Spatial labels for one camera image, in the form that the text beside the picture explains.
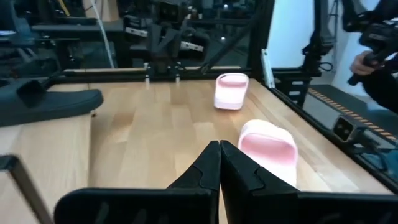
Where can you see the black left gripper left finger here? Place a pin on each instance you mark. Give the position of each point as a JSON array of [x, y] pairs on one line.
[[186, 199]]

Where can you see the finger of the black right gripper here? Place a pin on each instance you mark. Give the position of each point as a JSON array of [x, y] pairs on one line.
[[32, 93]]

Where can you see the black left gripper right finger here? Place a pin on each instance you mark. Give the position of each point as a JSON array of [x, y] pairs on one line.
[[264, 202]]

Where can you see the black slide sandal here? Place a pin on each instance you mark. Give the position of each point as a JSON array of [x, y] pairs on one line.
[[68, 105]]

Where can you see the pink slide sandal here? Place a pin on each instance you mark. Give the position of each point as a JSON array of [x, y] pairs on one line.
[[230, 93], [267, 149]]

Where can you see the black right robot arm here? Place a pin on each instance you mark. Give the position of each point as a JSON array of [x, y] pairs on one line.
[[164, 43]]

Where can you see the black floor box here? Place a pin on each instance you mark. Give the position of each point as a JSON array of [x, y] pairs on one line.
[[345, 128]]

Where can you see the person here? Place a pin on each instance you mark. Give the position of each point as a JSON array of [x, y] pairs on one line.
[[382, 90]]

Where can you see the person's hand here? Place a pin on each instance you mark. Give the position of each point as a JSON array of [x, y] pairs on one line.
[[359, 65]]

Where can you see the black metal stand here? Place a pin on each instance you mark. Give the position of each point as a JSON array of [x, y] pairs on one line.
[[320, 37]]

